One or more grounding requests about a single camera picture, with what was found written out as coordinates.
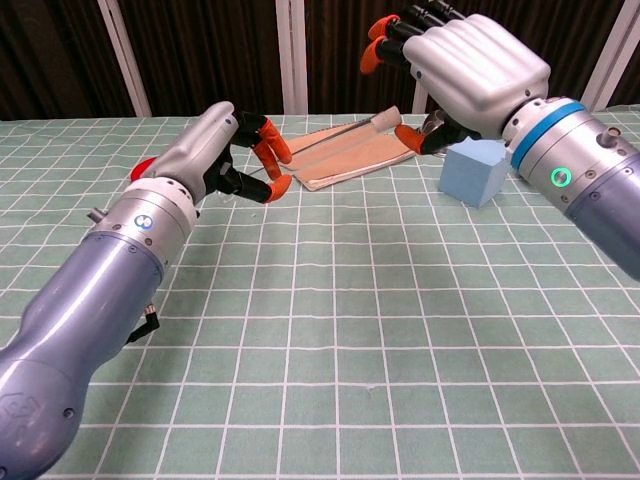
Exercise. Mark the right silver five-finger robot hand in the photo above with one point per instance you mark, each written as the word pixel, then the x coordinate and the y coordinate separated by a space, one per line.
pixel 475 65

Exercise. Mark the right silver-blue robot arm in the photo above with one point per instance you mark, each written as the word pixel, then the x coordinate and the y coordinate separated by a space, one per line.
pixel 585 180

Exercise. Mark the tan folded cloth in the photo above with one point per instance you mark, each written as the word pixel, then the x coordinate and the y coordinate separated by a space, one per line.
pixel 360 157

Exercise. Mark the light blue foam cube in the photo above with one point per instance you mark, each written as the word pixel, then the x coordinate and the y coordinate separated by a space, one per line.
pixel 470 172

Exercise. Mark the white partition frame post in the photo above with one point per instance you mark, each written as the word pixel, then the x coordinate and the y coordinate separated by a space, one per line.
pixel 125 60
pixel 291 55
pixel 421 102
pixel 607 60

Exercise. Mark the red plastic disc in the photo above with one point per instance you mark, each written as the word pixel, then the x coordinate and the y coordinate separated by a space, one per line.
pixel 142 169

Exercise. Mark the small white cylinder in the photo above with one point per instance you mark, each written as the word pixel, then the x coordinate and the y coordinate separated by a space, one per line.
pixel 387 120

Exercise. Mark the green checked tablecloth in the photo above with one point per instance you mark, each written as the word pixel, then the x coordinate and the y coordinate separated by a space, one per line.
pixel 325 325

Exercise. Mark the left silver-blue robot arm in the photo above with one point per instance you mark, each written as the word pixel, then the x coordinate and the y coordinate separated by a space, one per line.
pixel 100 300

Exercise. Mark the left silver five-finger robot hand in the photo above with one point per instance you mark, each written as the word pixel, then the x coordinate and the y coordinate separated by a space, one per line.
pixel 195 150

